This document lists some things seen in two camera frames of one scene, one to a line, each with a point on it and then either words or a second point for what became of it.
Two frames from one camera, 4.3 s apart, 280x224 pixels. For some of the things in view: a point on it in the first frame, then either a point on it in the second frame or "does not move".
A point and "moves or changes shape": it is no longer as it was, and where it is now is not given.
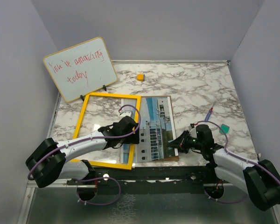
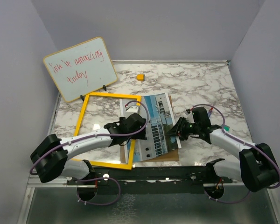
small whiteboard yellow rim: [81, 68] does not move
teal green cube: [225, 128] does not move
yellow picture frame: [81, 115] does not move
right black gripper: [180, 142] -> [178, 129]
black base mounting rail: [151, 180] does not move
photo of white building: [156, 129] moves or changes shape
